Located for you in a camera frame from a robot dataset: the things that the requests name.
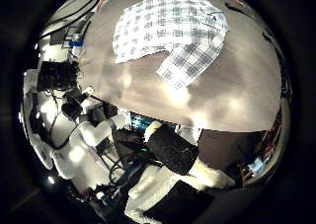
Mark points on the teal parts rack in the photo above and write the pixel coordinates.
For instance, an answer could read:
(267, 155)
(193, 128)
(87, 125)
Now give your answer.
(144, 121)

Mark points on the wooden shelf with bins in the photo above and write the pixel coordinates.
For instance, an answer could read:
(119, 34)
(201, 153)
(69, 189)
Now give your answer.
(271, 141)

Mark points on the blue white plaid shirt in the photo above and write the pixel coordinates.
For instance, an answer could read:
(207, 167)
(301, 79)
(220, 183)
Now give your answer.
(171, 23)

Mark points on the blue tape strip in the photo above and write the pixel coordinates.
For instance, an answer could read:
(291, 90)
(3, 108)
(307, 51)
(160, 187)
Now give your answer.
(75, 43)

